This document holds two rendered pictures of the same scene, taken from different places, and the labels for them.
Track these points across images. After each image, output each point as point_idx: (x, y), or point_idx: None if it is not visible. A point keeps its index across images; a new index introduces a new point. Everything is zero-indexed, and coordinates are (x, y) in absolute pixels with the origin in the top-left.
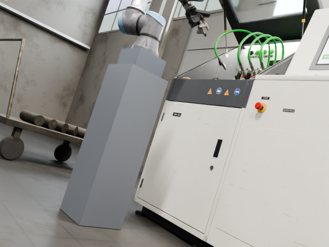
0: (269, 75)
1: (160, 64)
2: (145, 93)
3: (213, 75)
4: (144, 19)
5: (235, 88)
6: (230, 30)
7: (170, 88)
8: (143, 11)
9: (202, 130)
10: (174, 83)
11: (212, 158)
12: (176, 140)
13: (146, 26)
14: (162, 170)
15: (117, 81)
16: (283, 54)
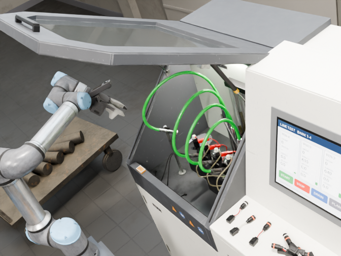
0: (222, 237)
1: None
2: None
3: (167, 109)
4: (55, 245)
5: (197, 226)
6: (150, 93)
7: (131, 173)
8: (45, 224)
9: (191, 243)
10: (131, 169)
11: None
12: (173, 233)
13: (63, 251)
14: (178, 250)
15: None
16: (234, 126)
